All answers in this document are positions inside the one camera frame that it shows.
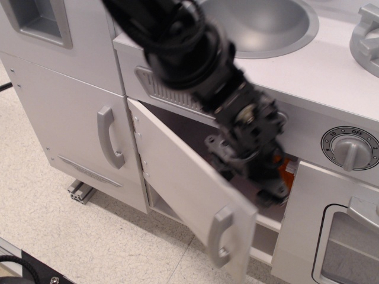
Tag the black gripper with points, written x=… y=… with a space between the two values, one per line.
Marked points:
x=249 y=123

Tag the white cabinet door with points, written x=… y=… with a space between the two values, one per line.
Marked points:
x=192 y=188

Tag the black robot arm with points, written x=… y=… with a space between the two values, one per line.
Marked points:
x=188 y=52

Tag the orange object in cabinet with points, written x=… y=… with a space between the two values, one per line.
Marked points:
x=287 y=171

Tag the grey timer knob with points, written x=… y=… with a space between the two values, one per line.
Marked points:
x=351 y=148

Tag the white toy kitchen body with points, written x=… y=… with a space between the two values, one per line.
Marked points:
x=316 y=88

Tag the silver sink basin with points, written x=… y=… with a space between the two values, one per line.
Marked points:
x=267 y=28

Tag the white oven door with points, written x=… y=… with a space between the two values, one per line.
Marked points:
x=318 y=242

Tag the grey vent grille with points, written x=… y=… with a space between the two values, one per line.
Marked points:
x=178 y=102

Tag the grey faucet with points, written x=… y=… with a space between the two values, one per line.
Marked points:
x=363 y=49

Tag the white fridge door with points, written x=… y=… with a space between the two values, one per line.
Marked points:
x=63 y=113

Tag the silver wing emblem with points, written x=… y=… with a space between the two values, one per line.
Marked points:
x=90 y=172

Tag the grey cabinet door handle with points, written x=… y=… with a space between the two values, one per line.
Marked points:
x=221 y=222

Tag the grey oven door handle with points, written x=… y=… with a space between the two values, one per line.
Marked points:
x=364 y=212

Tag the grey fridge door handle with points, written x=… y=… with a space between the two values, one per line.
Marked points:
x=105 y=119

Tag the aluminium extrusion rail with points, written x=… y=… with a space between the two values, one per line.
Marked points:
x=81 y=192

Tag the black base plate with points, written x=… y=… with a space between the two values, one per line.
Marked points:
x=45 y=273

